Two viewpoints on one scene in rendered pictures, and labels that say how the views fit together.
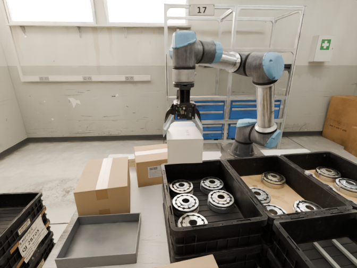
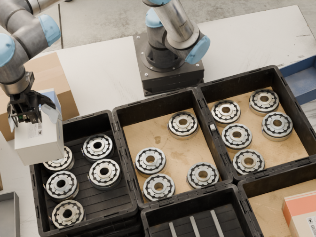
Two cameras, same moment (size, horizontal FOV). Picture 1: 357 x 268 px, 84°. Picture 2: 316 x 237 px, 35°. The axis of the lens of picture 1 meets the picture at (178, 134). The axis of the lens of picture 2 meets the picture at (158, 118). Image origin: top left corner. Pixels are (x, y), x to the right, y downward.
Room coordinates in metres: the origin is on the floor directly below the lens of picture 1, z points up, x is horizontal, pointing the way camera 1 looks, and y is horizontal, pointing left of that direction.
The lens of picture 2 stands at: (-0.22, -0.38, 2.28)
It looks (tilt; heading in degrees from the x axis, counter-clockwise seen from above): 53 degrees down; 1
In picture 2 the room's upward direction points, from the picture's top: 9 degrees counter-clockwise
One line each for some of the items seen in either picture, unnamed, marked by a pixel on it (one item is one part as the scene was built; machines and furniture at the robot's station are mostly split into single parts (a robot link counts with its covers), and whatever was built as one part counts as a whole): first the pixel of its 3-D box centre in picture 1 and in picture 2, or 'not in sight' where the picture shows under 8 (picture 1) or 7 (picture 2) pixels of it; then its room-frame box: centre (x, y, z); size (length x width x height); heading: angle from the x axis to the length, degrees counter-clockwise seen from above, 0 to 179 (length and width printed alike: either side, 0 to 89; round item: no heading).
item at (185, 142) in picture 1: (182, 140); (39, 126); (0.70, -0.02, 1.09); 0.20 x 0.12 x 0.09; 4
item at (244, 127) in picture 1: (246, 129); (162, 25); (1.19, -0.43, 0.97); 0.13 x 0.12 x 0.14; 38
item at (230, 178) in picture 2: (274, 181); (169, 144); (0.69, -0.39, 0.92); 0.40 x 0.30 x 0.02; 9
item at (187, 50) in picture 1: (185, 50); (4, 58); (0.68, -0.02, 1.41); 0.09 x 0.08 x 0.11; 128
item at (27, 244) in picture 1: (34, 236); not in sight; (0.89, 0.85, 0.41); 0.31 x 0.02 x 0.16; 4
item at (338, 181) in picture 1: (349, 184); (277, 124); (0.75, -0.77, 0.86); 0.10 x 0.10 x 0.01
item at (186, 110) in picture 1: (183, 101); (23, 100); (0.68, -0.02, 1.25); 0.09 x 0.08 x 0.12; 4
